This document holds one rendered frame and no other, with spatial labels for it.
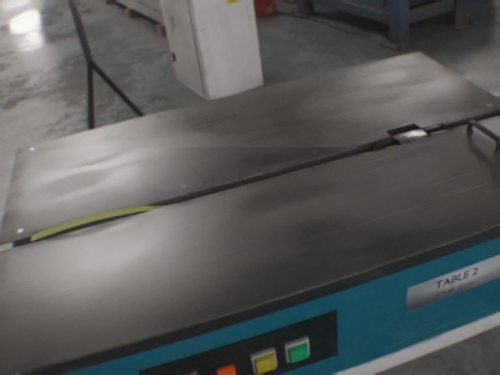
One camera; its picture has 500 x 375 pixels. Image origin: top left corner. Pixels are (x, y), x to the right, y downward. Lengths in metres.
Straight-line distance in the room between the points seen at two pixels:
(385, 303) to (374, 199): 0.15
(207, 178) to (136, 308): 0.27
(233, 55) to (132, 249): 2.16
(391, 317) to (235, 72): 2.24
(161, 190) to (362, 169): 0.31
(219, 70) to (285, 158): 1.97
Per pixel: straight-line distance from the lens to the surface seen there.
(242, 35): 2.78
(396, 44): 3.37
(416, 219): 0.69
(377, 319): 0.70
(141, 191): 0.81
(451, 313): 0.78
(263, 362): 0.65
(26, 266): 0.75
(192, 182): 0.80
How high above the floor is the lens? 1.17
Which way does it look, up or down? 34 degrees down
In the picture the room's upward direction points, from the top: 9 degrees counter-clockwise
